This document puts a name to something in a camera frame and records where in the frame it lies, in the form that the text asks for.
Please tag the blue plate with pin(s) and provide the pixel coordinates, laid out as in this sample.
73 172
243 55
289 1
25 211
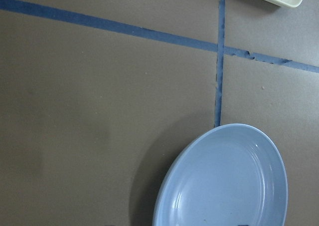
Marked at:
232 175

